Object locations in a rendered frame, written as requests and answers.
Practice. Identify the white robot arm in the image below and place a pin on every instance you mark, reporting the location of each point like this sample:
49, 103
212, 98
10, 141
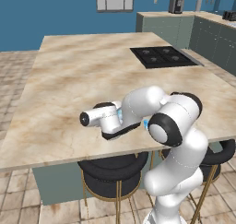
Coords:
178, 172

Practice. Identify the dark grey-green base cupboard run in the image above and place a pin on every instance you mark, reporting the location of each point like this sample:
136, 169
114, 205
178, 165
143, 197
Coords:
215, 43

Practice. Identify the grey-green island cabinet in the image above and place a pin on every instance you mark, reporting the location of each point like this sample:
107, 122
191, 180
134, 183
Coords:
55, 184

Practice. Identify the white paper towel roll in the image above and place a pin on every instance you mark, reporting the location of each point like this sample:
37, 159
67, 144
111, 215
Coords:
198, 5

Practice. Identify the black hob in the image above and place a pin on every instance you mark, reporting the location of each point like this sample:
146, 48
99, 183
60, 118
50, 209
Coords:
162, 56

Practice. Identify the window with brown blind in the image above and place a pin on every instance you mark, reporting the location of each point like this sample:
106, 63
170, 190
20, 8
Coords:
115, 2

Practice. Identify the black stool with gold legs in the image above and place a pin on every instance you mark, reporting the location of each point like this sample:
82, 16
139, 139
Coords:
110, 175
219, 157

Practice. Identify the grey coffee machine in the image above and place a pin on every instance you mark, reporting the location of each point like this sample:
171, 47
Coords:
176, 5

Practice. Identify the white wall socket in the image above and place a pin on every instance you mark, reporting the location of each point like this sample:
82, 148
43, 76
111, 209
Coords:
155, 0

